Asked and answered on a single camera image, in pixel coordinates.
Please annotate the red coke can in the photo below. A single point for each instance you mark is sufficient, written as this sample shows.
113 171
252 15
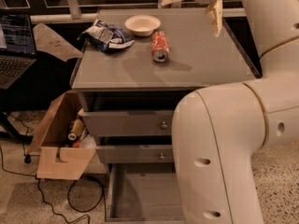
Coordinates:
159 46

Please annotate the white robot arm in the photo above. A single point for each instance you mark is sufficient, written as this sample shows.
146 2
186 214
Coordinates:
215 130

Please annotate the grey drawer cabinet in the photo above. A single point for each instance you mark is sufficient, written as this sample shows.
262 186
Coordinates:
131 79

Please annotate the grey top drawer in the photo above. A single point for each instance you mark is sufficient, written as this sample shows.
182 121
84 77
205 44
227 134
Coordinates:
128 123

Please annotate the grey middle drawer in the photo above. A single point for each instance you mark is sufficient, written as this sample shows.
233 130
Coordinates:
135 154

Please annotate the grey open bottom drawer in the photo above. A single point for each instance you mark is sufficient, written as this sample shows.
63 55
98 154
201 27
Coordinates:
143 193

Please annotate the white paper bowl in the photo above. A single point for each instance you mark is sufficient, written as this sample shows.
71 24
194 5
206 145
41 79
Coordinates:
142 25

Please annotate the blue white chip bag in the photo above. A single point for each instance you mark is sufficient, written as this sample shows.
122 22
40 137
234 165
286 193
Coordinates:
107 37

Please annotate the yellow bottle in box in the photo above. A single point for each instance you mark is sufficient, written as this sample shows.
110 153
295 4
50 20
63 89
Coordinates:
76 129

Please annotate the black laptop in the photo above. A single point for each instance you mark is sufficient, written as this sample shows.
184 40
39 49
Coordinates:
17 46

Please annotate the brown cardboard box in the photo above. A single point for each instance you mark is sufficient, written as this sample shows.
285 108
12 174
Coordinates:
56 160

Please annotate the white window rail frame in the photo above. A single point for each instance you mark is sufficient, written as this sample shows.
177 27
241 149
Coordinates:
71 11

